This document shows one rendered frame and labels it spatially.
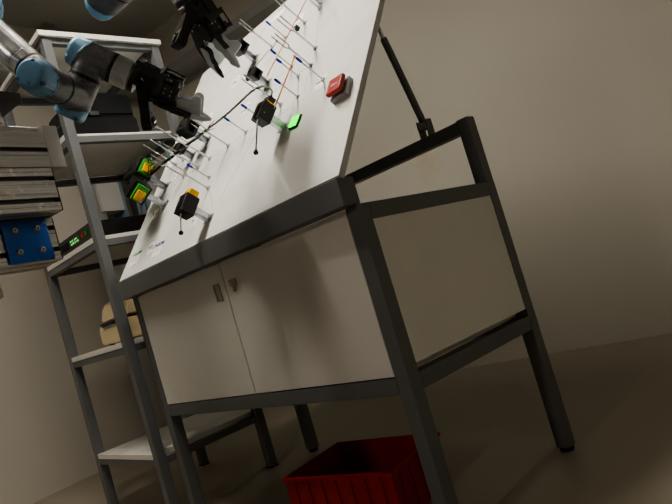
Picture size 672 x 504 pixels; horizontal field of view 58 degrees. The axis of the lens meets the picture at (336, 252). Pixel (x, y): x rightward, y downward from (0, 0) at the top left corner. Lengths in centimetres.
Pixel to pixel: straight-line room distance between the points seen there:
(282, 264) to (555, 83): 196
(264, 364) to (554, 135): 195
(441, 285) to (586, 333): 177
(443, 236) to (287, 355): 52
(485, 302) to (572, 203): 155
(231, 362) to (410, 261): 69
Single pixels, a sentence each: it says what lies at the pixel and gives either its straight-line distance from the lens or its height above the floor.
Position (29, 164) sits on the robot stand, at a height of 103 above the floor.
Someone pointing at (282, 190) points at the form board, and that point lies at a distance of 154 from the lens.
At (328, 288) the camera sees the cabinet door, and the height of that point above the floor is 64.
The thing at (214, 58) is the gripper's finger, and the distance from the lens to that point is 173.
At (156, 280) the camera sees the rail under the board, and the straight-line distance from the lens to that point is 206.
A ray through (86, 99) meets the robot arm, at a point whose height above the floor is 123.
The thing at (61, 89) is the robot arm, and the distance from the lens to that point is 154.
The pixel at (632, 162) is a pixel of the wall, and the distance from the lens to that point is 309.
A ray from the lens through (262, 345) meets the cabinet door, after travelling 174.
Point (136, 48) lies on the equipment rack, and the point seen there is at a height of 181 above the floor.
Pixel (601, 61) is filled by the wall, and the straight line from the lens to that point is 315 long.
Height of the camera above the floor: 64
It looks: 3 degrees up
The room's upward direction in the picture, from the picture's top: 17 degrees counter-clockwise
